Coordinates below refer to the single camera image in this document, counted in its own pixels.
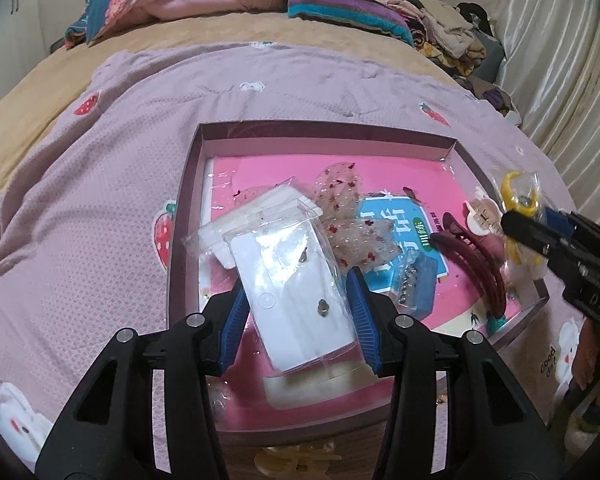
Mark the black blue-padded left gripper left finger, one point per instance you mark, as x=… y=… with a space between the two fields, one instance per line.
x=105 y=429

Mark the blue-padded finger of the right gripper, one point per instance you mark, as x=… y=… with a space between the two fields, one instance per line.
x=558 y=222

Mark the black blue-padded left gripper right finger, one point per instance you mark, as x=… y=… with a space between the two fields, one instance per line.
x=456 y=410

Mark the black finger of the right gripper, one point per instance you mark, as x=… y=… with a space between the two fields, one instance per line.
x=534 y=235

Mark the yellow hoop earrings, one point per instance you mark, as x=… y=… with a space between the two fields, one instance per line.
x=521 y=191

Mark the dark red hair clip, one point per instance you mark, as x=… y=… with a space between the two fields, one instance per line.
x=466 y=250

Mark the white earring card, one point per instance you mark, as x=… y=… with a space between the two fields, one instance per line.
x=294 y=290

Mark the beige red-dotted mesh scrunchie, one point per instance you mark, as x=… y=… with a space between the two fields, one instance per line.
x=356 y=242

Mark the pearly white claw hair clip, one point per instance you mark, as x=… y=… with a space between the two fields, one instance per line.
x=301 y=461

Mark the pink bear hair clip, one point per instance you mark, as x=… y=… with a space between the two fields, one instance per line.
x=482 y=214

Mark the white pleated curtain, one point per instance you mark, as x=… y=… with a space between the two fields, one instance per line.
x=552 y=71

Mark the lilac strawberry bunny quilt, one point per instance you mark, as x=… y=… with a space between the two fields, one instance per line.
x=77 y=253

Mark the pile of folded clothes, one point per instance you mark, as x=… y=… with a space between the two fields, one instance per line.
x=459 y=40

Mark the clear plastic bag white card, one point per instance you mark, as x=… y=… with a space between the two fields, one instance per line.
x=209 y=240

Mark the purple shallow cardboard tray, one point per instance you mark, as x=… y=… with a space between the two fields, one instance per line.
x=252 y=402

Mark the purple teal striped blanket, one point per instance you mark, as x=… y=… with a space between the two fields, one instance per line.
x=368 y=15

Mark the tan bed sheet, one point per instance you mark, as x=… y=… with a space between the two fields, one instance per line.
x=29 y=111

